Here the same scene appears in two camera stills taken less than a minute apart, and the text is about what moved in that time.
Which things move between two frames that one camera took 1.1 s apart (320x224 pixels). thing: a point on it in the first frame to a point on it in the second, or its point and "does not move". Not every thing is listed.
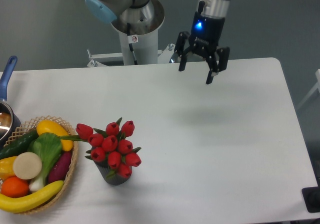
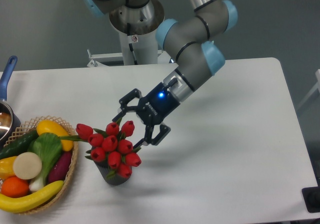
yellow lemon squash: x=49 y=126 does not move
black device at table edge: x=311 y=197 does not move
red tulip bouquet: x=111 y=145 does not move
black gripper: x=206 y=33 to x=152 y=108
